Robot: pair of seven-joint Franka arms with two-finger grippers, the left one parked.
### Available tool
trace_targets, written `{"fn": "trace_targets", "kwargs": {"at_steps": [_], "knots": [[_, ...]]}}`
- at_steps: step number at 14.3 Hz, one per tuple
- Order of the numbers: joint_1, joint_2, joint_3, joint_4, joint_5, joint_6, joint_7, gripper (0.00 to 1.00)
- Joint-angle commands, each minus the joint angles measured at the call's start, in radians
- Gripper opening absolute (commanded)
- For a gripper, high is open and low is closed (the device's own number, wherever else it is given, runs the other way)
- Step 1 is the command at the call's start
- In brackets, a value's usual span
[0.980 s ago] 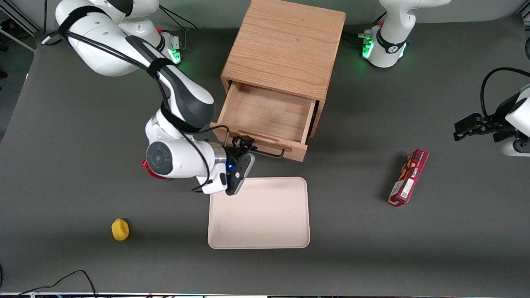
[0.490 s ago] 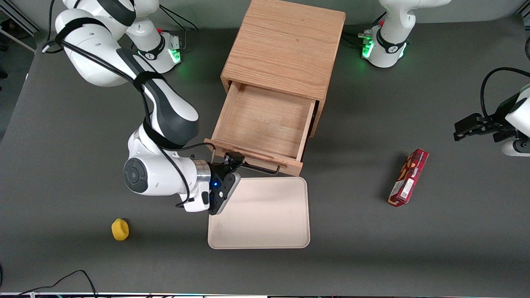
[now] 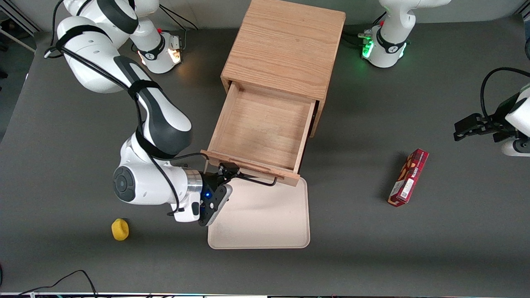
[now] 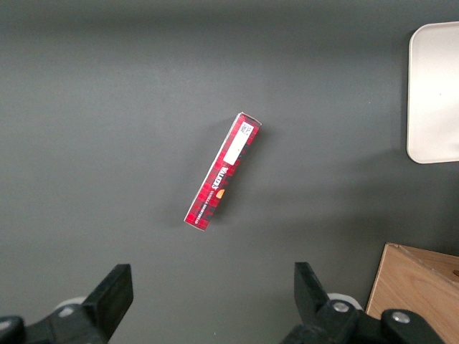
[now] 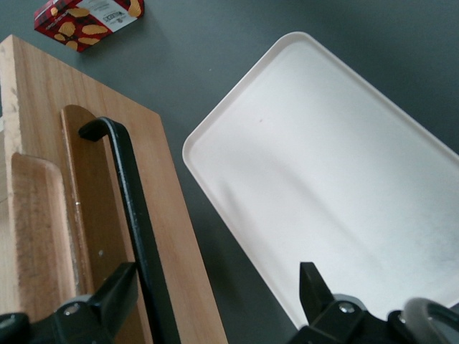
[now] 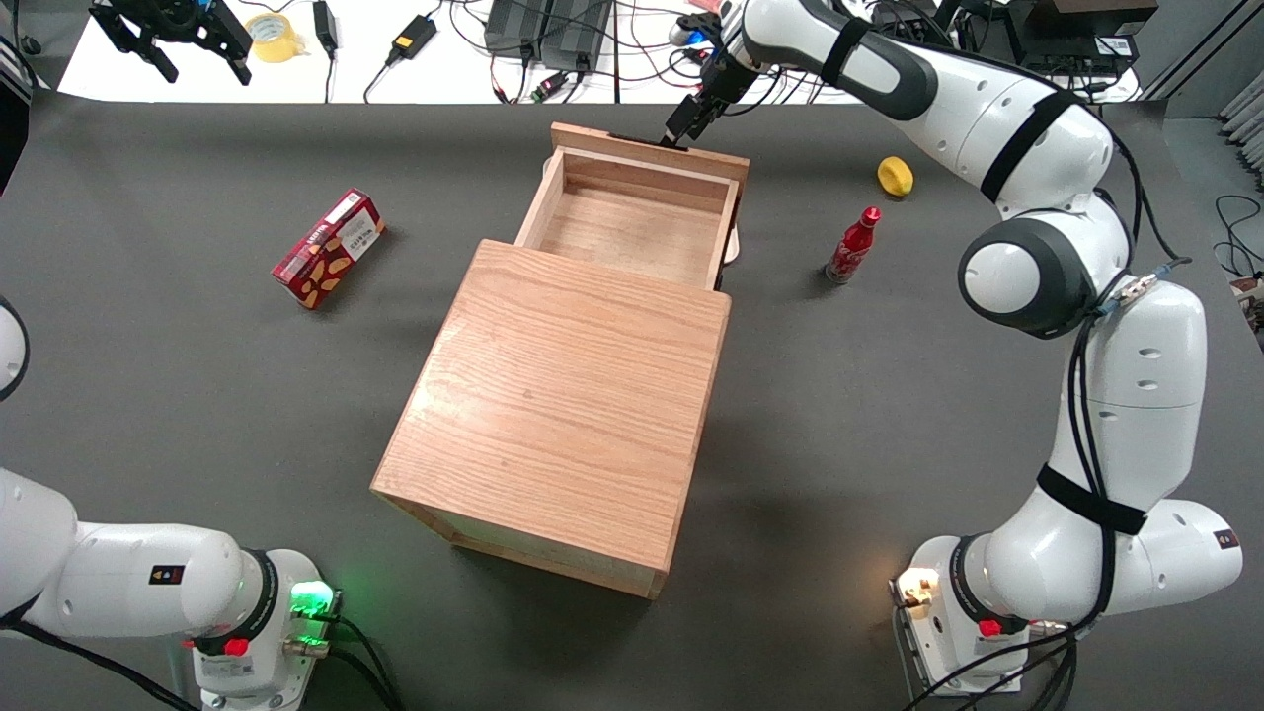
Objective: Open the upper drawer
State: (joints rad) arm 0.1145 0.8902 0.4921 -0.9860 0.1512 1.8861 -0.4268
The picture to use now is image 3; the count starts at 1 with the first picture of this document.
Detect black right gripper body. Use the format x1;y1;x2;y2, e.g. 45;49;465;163
198;171;228;227

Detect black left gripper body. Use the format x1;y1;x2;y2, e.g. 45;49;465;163
480;94;520;144

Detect wooden drawer with black handle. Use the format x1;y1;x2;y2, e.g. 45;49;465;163
201;82;320;187

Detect wooden drawer cabinet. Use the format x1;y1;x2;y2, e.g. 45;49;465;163
221;0;346;138

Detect beige rectangular tray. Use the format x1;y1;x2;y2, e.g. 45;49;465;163
207;177;311;250

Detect red snack box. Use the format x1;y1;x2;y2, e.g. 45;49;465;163
388;149;429;207

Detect yellow lemon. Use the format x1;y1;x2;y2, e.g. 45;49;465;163
111;218;130;241

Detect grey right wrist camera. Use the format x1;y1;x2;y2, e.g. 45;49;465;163
206;184;233;227

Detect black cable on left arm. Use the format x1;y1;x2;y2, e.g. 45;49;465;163
480;67;530;120

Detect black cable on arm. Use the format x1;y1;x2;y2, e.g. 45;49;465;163
44;0;210;216
480;67;530;120

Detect black cables behind left base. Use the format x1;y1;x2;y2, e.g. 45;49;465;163
341;12;388;48

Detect black cables behind base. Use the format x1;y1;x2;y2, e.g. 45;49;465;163
341;12;388;48
159;5;199;47

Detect black cables behind right base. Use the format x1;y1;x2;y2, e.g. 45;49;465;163
159;5;199;47

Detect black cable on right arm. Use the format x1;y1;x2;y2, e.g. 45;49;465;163
44;0;210;216

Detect black cable at table edge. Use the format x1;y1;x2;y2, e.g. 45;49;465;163
17;269;98;298

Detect grey metal frame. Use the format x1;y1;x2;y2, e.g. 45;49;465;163
0;0;42;53

